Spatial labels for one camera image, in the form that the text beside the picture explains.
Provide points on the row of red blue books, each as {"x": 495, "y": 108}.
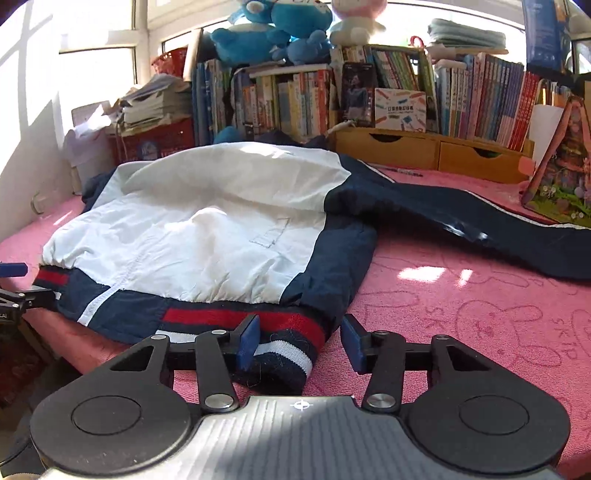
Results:
{"x": 489, "y": 101}

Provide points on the white pencil-print box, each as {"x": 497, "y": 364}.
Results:
{"x": 399, "y": 111}

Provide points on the blue bear plush toy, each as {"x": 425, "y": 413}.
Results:
{"x": 244, "y": 44}

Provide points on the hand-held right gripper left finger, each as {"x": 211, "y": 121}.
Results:
{"x": 250, "y": 342}

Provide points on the colourful cartoon gift bag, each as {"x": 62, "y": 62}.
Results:
{"x": 565, "y": 175}

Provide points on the pink and white plush toy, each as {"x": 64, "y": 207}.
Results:
{"x": 355, "y": 23}

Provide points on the stack of papers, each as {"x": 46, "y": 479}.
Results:
{"x": 154, "y": 104}

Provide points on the small round blue plush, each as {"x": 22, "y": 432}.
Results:
{"x": 226, "y": 136}

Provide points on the wooden drawer organizer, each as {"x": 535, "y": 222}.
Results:
{"x": 401, "y": 150}

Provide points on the grey pen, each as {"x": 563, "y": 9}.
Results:
{"x": 401, "y": 171}

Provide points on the stack of light folded towels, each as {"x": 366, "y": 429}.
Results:
{"x": 466, "y": 34}

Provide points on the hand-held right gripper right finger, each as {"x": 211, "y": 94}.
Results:
{"x": 352, "y": 342}

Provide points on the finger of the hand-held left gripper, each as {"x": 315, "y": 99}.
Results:
{"x": 11, "y": 269}
{"x": 32, "y": 297}

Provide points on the pink rabbit-print blanket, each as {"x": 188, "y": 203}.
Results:
{"x": 461, "y": 300}

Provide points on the smartphone with lit screen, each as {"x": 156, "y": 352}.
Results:
{"x": 359, "y": 97}

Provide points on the red plastic crate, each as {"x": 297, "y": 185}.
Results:
{"x": 157, "y": 141}

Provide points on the row of thin colourful books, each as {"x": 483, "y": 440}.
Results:
{"x": 397, "y": 69}

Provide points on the blue cardboard box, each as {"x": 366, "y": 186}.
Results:
{"x": 545, "y": 37}

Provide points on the navy and white jacket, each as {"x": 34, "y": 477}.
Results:
{"x": 207, "y": 230}

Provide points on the red white candy cane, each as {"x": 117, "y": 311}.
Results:
{"x": 418, "y": 40}

